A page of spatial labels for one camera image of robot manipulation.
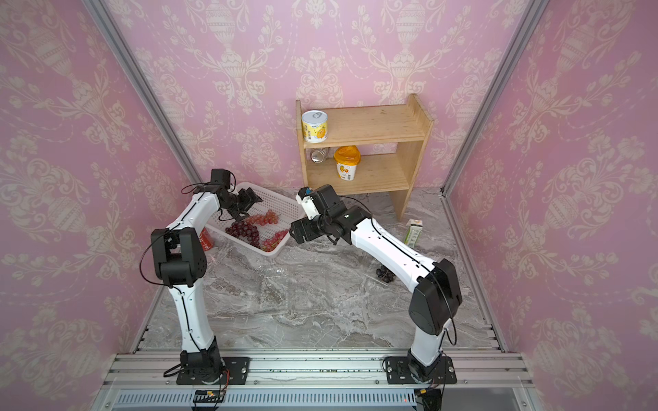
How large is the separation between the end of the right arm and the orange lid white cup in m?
0.24

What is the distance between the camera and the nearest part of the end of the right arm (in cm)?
58

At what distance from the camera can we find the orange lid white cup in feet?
2.95
